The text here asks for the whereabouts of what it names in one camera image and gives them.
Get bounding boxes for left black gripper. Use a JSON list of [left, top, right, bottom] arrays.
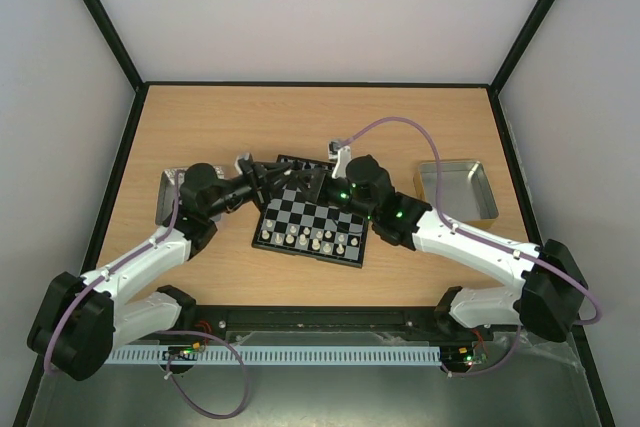
[[206, 158, 296, 219]]

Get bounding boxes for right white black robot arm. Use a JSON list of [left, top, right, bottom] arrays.
[[291, 155, 588, 342]]

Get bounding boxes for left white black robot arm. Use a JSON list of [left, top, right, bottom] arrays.
[[27, 155, 294, 380]]

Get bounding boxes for gold sided metal tin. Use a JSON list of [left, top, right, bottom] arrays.
[[414, 160, 499, 230]]

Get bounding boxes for silver embossed metal tin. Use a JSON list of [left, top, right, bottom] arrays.
[[155, 167, 186, 226]]

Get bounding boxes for light blue slotted cable duct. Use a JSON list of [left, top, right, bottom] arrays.
[[106, 345, 441, 366]]

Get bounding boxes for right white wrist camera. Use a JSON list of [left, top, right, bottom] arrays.
[[328, 140, 352, 179]]

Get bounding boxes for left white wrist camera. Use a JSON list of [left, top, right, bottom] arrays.
[[234, 152, 253, 173]]

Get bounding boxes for folding magnetic chess board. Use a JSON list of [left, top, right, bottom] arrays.
[[252, 182, 367, 268]]

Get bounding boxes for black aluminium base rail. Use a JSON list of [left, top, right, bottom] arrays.
[[169, 305, 493, 345]]

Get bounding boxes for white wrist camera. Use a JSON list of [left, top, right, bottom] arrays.
[[328, 140, 352, 179], [234, 152, 253, 173]]

